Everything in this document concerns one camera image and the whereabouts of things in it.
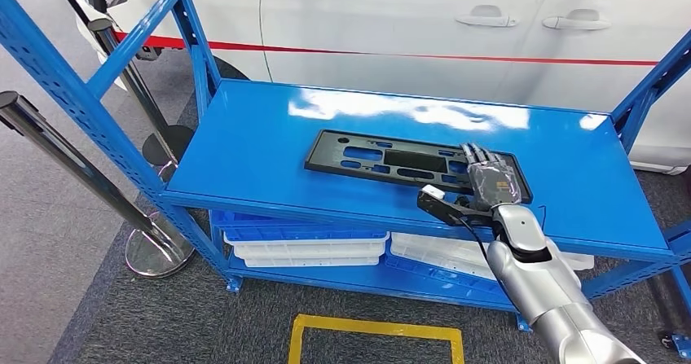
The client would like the white car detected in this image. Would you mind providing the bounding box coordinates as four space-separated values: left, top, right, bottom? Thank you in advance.
70 0 691 175

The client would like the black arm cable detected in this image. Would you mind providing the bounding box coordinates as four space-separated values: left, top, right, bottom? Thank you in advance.
455 216 522 315

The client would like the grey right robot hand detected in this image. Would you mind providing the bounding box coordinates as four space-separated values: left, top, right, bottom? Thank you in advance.
460 142 524 212

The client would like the blue trolley frame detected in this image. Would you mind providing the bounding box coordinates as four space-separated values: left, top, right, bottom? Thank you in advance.
647 218 691 361

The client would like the blue plastic tray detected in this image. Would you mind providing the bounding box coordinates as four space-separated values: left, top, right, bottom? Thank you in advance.
383 253 508 298
209 209 390 243

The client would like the black plastic plate part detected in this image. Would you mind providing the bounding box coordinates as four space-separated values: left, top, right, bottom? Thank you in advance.
303 129 534 205

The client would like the blue metal shelf rack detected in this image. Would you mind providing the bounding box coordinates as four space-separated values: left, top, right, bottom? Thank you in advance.
0 0 691 334

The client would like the yellow floor tape square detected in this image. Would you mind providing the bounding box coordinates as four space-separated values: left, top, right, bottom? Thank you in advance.
287 313 466 364

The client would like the black pole with round base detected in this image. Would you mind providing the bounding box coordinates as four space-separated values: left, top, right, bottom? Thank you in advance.
48 0 196 167

